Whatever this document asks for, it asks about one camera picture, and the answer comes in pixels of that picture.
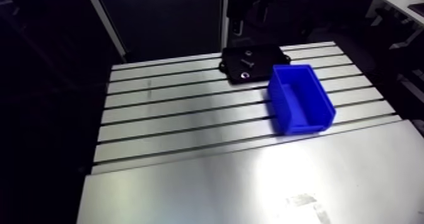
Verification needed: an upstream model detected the black tray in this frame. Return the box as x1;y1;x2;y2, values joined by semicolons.
218;44;292;86

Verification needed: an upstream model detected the blue bin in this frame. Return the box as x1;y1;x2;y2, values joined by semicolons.
267;64;337;136

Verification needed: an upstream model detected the white desk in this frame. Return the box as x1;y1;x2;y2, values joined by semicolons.
365;0;424;28

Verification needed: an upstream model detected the grey metal post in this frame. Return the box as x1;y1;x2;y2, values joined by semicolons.
83;0;129;63

